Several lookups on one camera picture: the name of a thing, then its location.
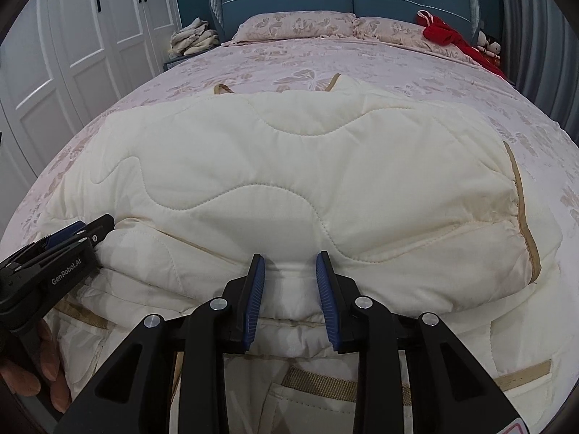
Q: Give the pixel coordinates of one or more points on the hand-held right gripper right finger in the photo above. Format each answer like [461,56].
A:
[326,298]

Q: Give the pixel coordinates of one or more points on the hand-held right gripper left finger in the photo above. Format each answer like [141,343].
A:
[254,291]

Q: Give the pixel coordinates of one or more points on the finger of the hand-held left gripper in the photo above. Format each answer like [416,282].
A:
[68,234]
[102,228]

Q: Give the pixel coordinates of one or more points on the cream quilted garment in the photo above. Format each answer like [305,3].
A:
[316,167]

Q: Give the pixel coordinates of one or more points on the person's left hand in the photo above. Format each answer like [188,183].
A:
[49,361]

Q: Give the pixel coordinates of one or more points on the grey nightstand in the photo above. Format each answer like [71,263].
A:
[174,64]

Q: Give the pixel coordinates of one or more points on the white wardrobe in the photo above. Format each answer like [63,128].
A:
[90,31]

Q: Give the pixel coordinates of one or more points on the stack of folded beige cloths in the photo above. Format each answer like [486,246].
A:
[194,38]

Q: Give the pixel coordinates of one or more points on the pink floral bed cover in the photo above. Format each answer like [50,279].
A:
[271,63]

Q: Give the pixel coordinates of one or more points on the pink floral pillow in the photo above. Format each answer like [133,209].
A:
[294,25]
[389,29]

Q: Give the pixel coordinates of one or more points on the red garment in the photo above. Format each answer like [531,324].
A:
[445,36]

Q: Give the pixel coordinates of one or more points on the small plush dolls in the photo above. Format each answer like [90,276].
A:
[491,47]

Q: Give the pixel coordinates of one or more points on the grey curtain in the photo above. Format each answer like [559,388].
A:
[543,31]

